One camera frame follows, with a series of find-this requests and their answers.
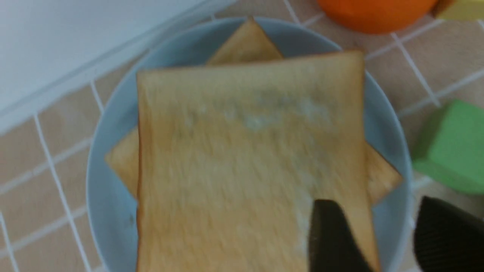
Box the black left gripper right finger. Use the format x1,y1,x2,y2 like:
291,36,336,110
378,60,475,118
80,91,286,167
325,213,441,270
413,196,484,272

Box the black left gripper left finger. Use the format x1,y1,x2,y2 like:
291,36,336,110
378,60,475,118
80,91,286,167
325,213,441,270
308,199,372,272

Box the toast slice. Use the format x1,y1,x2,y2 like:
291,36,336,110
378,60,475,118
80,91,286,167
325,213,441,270
104,18,403,204
135,50,382,272

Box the green cube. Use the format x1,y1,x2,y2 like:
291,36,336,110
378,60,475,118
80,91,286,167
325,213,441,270
411,100,484,195

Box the blue bread plate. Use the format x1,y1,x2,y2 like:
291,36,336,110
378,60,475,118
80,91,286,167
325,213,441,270
86,17,413,272

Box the yellow cube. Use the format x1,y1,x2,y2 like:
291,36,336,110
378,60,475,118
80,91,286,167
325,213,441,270
431,0,484,20

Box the orange fruit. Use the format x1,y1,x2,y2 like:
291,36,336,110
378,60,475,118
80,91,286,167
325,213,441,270
317,0,437,34

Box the checkered beige tablecloth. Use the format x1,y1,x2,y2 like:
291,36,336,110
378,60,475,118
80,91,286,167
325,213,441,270
1,0,484,272

